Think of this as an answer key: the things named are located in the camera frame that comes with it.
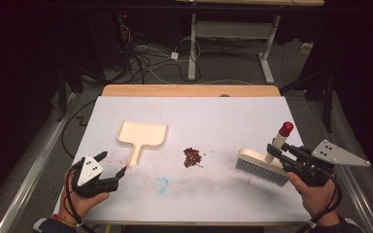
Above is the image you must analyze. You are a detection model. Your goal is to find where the red bracelet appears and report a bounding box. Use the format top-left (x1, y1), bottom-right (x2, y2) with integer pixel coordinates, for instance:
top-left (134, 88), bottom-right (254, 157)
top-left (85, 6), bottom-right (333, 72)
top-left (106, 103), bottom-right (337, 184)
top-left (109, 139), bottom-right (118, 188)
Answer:
top-left (51, 214), bottom-right (78, 227)

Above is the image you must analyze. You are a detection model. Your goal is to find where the cream brush with red-tipped handle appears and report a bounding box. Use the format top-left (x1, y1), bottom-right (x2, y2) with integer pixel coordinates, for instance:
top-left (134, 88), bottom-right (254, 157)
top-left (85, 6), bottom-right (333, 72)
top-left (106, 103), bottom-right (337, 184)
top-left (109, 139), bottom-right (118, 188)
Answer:
top-left (235, 121), bottom-right (295, 187)

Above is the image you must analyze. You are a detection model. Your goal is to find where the wooden table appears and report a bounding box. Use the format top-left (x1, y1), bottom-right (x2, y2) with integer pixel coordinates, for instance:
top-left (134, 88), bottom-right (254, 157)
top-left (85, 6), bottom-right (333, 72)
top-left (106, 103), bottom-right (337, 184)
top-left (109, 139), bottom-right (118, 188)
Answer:
top-left (86, 83), bottom-right (309, 227)

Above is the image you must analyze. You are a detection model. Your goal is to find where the cream plastic dustpan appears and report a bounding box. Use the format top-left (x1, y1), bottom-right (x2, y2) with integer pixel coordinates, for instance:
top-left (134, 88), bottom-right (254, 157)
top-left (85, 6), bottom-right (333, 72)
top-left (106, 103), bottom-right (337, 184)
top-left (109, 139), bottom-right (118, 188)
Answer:
top-left (116, 119), bottom-right (169, 168)

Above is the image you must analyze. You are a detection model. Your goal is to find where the pile of red crumbs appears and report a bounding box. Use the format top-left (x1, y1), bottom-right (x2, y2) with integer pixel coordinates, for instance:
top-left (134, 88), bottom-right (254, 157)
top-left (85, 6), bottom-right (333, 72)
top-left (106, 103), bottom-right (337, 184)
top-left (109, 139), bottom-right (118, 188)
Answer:
top-left (183, 147), bottom-right (204, 169)

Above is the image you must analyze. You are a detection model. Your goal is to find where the white desk frame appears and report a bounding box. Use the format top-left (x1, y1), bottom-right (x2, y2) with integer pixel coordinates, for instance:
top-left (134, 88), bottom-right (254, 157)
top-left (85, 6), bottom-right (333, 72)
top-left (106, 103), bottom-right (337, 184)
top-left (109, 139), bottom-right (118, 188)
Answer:
top-left (174, 0), bottom-right (324, 85)

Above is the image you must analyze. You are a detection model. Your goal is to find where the white table cover sheet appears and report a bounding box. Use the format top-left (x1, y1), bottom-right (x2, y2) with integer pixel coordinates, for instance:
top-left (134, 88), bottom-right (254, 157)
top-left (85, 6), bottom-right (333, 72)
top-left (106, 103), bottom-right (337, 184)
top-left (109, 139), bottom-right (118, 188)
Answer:
top-left (52, 95), bottom-right (312, 224)

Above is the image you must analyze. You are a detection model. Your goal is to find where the left hand-held gripper cable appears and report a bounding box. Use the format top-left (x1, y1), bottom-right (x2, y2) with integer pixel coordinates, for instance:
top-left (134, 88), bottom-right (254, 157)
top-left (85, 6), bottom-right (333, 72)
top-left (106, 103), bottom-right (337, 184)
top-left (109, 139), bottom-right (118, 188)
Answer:
top-left (65, 161), bottom-right (95, 233)

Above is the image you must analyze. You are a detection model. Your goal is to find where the hand-held gripper cable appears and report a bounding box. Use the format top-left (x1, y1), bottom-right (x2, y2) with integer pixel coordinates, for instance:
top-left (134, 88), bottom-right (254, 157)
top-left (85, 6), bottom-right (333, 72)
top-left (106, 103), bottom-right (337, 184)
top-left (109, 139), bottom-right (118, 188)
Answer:
top-left (305, 174), bottom-right (343, 229)
top-left (65, 161), bottom-right (95, 233)

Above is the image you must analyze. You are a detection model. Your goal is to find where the metal floor rail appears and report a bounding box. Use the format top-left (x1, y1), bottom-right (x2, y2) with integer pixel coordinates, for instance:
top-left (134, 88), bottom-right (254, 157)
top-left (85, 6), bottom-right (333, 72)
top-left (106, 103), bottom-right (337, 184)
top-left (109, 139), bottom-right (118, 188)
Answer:
top-left (307, 96), bottom-right (373, 233)
top-left (0, 91), bottom-right (79, 233)

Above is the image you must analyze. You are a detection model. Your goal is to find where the person's right hand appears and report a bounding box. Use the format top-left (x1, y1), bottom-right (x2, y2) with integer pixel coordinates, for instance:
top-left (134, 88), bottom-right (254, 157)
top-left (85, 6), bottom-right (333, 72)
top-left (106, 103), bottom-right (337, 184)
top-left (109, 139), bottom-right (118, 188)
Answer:
top-left (286, 172), bottom-right (338, 224)

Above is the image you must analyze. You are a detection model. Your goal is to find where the black stand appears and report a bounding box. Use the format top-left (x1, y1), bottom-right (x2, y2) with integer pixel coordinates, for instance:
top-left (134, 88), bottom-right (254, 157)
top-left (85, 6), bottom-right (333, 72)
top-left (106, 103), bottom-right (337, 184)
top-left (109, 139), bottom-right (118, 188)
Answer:
top-left (56, 64), bottom-right (69, 122)
top-left (280, 71), bottom-right (336, 134)

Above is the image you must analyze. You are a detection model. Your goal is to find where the right hand-held gripper cable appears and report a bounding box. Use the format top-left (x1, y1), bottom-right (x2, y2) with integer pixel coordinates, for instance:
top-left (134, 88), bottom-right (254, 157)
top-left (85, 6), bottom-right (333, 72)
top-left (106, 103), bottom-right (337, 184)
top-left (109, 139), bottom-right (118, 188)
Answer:
top-left (305, 174), bottom-right (343, 229)

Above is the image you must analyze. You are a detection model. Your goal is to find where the tangle of floor cables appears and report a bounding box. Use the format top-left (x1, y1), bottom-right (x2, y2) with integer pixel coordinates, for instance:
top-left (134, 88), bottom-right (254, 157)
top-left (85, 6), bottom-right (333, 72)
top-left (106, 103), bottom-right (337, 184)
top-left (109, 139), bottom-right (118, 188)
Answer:
top-left (115, 13), bottom-right (205, 85)

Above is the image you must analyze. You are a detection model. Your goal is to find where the person's left hand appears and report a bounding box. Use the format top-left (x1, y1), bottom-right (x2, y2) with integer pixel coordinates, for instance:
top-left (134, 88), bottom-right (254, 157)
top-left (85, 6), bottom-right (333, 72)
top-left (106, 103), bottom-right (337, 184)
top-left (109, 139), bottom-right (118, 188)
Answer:
top-left (59, 169), bottom-right (111, 222)

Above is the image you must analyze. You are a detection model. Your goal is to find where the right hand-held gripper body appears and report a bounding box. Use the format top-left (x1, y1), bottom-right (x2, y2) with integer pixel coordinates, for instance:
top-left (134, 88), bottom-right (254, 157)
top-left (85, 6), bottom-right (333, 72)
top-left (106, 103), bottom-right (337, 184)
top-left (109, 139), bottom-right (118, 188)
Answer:
top-left (281, 139), bottom-right (372, 188)

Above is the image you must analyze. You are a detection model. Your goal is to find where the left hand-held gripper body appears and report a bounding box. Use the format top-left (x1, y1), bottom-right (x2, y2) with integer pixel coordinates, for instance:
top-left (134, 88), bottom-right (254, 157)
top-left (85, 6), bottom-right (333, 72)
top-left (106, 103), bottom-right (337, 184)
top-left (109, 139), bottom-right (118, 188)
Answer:
top-left (71, 155), bottom-right (120, 198)

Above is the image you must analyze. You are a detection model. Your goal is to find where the black floor cable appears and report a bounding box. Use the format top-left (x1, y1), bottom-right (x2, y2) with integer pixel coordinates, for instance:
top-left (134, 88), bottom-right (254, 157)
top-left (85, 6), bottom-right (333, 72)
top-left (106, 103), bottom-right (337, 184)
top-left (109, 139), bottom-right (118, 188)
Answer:
top-left (61, 98), bottom-right (96, 159)

